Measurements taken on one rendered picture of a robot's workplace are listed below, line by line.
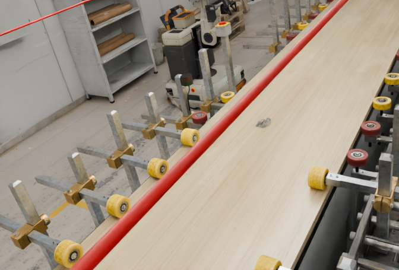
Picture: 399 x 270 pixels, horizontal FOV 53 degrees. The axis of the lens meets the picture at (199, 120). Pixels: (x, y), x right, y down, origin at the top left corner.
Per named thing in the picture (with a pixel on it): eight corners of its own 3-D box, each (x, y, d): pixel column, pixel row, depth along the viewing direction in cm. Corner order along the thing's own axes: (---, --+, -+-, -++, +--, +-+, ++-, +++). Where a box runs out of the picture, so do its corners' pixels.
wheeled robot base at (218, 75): (167, 104, 434) (161, 83, 422) (198, 79, 478) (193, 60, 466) (219, 111, 398) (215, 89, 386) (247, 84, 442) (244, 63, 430)
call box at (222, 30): (216, 38, 243) (214, 25, 239) (222, 34, 248) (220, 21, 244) (226, 38, 239) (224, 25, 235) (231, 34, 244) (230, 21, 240)
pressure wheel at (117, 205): (107, 195, 148) (122, 192, 155) (104, 216, 149) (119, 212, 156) (118, 199, 145) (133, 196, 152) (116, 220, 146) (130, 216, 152)
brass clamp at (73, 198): (66, 202, 162) (62, 192, 160) (89, 182, 171) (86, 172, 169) (76, 205, 159) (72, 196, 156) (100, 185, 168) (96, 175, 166)
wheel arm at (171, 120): (142, 120, 236) (140, 114, 234) (145, 117, 238) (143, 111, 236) (203, 130, 212) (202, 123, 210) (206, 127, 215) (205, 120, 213)
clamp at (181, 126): (176, 130, 218) (174, 121, 216) (189, 117, 228) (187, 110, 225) (184, 131, 215) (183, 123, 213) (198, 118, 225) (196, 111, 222)
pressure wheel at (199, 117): (192, 135, 215) (188, 116, 210) (200, 127, 221) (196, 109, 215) (205, 137, 211) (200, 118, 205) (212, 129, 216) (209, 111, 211)
